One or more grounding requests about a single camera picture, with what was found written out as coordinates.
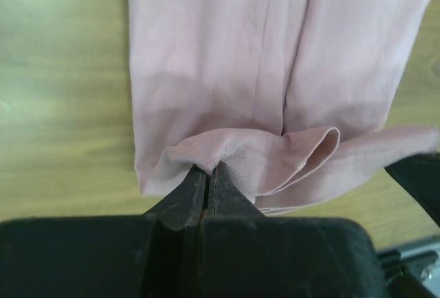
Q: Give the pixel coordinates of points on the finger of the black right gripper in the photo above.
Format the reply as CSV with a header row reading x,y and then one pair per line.
x,y
418,175

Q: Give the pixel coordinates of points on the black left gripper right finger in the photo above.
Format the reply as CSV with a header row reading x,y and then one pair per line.
x,y
225,201

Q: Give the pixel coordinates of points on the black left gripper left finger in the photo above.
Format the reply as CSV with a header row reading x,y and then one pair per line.
x,y
182,208

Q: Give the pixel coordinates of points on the pink printed t-shirt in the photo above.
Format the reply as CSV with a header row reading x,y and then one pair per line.
x,y
290,95

